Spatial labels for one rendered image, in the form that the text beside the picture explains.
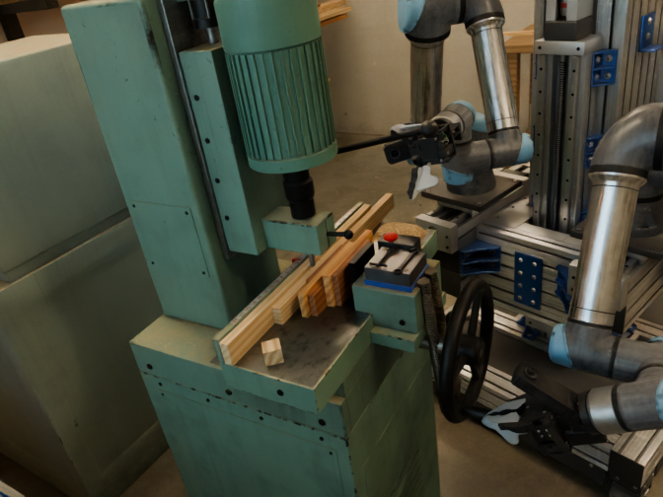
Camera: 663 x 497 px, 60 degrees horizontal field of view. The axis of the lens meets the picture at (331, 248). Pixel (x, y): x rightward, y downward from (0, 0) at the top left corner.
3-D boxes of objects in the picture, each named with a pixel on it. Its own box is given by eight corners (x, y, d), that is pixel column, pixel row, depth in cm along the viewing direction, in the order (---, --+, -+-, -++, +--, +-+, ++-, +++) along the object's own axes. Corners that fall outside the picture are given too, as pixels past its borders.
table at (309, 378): (366, 432, 95) (362, 405, 92) (224, 387, 110) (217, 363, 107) (476, 254, 140) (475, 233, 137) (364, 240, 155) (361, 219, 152)
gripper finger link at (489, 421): (490, 451, 108) (535, 447, 102) (474, 427, 107) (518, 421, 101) (494, 439, 110) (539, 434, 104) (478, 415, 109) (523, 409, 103)
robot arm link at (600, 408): (608, 405, 89) (614, 373, 95) (579, 409, 92) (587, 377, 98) (630, 443, 91) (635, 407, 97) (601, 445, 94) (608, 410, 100)
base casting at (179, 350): (345, 441, 111) (339, 406, 107) (137, 372, 139) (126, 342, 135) (428, 312, 144) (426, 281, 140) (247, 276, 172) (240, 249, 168)
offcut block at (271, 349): (284, 362, 105) (281, 348, 103) (266, 367, 104) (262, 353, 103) (281, 351, 108) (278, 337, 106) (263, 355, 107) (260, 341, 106)
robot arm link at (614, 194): (593, 92, 101) (542, 366, 102) (664, 94, 95) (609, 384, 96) (601, 110, 110) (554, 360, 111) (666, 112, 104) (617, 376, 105)
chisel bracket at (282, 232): (323, 262, 117) (316, 226, 113) (266, 253, 124) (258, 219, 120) (339, 246, 123) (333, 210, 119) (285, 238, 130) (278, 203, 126)
